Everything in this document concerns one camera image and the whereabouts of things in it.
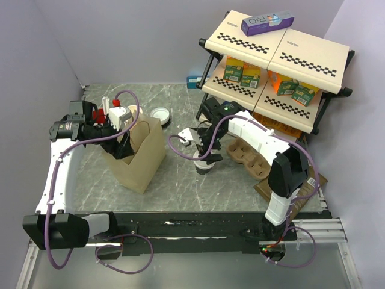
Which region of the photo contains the orange snack bag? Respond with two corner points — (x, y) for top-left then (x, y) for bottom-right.
(252, 112), (303, 139)

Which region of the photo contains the purple box on shelf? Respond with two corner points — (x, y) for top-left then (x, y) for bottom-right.
(241, 11), (295, 37)

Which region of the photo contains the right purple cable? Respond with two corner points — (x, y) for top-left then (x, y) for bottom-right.
(167, 114), (321, 269)

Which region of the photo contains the brown coffee bean pouch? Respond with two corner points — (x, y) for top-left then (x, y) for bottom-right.
(254, 167), (324, 220)

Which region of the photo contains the orange box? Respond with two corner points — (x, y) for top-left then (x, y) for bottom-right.
(268, 70), (293, 92)

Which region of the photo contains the black paper coffee cup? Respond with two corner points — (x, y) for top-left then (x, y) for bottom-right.
(195, 163), (215, 175)

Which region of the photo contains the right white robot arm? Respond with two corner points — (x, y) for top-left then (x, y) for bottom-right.
(187, 98), (309, 240)

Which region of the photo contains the beige checkered shelf rack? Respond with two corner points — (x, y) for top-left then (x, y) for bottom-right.
(197, 10), (356, 135)

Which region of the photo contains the stack of paper cups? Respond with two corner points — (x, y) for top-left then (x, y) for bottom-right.
(127, 105), (143, 120)

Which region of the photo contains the red cup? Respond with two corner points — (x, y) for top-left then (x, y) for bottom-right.
(92, 108), (106, 125)

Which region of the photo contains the pulp cup carrier tray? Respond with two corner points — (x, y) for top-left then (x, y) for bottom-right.
(226, 138), (271, 181)

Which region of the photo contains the green yellow carton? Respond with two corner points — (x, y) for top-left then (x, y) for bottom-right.
(240, 63), (260, 89)
(223, 56), (244, 83)

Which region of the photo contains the white plastic cup lid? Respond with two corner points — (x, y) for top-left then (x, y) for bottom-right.
(192, 150), (216, 169)

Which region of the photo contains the stack of cup lids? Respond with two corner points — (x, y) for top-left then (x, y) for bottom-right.
(150, 107), (171, 129)

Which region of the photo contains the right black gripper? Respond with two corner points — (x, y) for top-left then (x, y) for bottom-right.
(194, 125), (227, 166)

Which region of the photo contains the kraft paper bag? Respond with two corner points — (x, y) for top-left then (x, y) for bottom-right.
(102, 112), (165, 194)

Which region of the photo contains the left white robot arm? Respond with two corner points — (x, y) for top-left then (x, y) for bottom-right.
(22, 101), (134, 250)

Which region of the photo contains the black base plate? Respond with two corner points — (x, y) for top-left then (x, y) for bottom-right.
(90, 212), (297, 256)

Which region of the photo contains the aluminium rail frame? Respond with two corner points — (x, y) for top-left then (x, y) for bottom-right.
(17, 219), (361, 288)

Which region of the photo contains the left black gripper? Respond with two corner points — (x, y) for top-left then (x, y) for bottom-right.
(87, 114), (134, 158)

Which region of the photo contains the blue small box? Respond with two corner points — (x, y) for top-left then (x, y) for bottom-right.
(186, 76), (203, 89)

